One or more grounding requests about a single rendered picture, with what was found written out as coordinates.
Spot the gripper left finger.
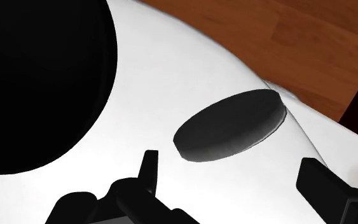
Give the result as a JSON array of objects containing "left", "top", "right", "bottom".
[{"left": 45, "top": 150, "right": 200, "bottom": 224}]

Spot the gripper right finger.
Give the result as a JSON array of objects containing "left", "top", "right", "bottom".
[{"left": 296, "top": 157, "right": 358, "bottom": 224}]

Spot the dark grey round disc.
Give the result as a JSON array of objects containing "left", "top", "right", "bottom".
[{"left": 172, "top": 88, "right": 287, "bottom": 163}]

